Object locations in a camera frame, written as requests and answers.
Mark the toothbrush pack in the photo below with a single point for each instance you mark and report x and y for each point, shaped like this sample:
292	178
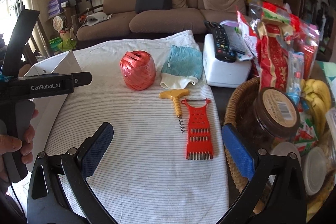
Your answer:
295	74

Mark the white cardboard box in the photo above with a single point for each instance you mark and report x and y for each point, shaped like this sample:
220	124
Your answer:
60	64

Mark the wicker basket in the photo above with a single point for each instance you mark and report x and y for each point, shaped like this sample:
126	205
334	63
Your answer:
233	108

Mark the white red snack bag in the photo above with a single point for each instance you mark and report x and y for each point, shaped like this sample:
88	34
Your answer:
248	35

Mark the black lumbar pillow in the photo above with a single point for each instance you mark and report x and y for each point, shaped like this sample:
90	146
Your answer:
153	1

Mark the dark wooden cabinet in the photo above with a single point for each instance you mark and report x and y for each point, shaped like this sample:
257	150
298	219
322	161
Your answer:
302	1

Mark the banana bunch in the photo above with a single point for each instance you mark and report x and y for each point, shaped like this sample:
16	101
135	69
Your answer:
319	98

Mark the brown sofa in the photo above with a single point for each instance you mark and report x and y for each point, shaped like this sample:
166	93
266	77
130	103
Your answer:
168	22

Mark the green bag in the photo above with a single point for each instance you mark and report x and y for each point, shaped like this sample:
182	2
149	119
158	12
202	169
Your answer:
63	44

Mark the red green candy packets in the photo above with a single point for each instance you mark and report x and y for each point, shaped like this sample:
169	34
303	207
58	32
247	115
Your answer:
307	137

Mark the red twine ball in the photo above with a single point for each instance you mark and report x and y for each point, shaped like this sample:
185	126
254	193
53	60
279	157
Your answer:
137	70

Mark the stack of purple tissue packs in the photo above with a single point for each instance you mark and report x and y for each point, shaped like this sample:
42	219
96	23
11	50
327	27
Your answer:
57	5

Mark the white tissue box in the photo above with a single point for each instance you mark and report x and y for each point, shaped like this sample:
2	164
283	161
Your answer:
225	73

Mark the teal bath mitt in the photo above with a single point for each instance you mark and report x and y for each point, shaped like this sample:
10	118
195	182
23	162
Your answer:
183	64

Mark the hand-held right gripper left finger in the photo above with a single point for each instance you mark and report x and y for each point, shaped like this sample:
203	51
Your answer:
95	150

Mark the brown lidded jar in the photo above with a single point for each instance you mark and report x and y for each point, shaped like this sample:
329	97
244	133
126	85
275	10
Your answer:
278	108

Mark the dark wooden chair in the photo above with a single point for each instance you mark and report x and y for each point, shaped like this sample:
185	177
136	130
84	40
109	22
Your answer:
89	10

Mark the black remote control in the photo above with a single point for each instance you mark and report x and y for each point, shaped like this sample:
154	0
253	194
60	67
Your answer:
224	43
210	24

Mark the striped white cloth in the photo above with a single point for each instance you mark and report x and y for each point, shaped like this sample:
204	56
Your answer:
136	161

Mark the red plastic bag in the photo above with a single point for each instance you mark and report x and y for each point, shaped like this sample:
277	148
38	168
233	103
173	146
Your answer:
307	48

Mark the red plastic grater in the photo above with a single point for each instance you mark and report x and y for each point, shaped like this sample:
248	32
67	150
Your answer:
199	121

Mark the white lidded plastic tub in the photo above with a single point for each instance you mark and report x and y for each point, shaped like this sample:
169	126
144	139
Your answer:
315	169

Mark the grey neck massager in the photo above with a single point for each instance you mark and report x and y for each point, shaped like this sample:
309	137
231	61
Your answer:
97	19

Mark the person's left hand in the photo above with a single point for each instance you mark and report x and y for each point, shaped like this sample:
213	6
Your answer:
10	144

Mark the red gold snack bag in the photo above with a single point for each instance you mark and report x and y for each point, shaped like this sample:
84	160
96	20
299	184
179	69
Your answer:
274	61

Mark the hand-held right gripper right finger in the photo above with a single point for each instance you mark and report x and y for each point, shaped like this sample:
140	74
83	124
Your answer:
237	150

